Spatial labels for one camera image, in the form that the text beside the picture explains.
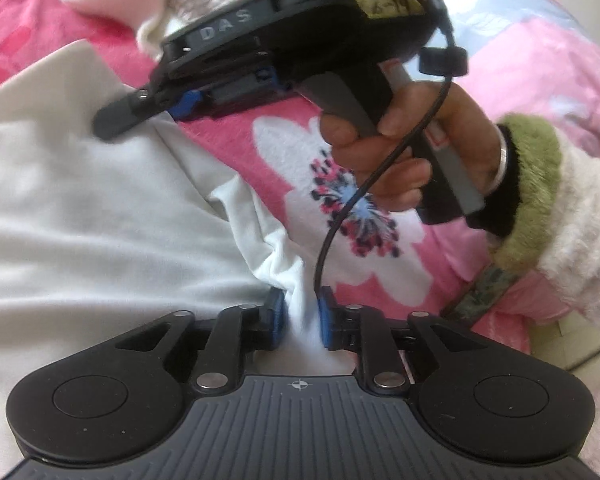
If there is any patterned green strap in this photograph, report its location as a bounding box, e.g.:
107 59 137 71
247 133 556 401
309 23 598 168
447 265 523 326

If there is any pastel floral quilt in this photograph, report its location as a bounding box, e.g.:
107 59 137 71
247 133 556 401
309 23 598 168
420 0 600 126

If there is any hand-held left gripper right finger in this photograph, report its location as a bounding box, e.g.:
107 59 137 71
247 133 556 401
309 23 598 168
316 285 485 395

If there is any white garment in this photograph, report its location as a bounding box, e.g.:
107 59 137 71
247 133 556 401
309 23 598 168
0 39 361 471

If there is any silver bracelet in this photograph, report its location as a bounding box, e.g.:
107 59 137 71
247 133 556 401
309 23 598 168
482 125 511 196

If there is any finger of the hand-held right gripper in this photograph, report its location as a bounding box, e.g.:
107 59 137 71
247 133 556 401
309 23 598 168
92 87 175 142
169 67 281 122

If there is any person's right hand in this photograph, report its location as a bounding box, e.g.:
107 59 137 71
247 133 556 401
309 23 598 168
319 62 505 213

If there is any pink floral blanket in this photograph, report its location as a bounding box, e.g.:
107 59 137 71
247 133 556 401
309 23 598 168
0 0 600 361

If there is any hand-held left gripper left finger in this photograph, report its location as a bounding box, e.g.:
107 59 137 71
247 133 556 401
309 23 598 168
115 287 287 393

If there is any black cable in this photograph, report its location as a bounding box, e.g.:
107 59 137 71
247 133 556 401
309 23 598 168
312 0 469 293

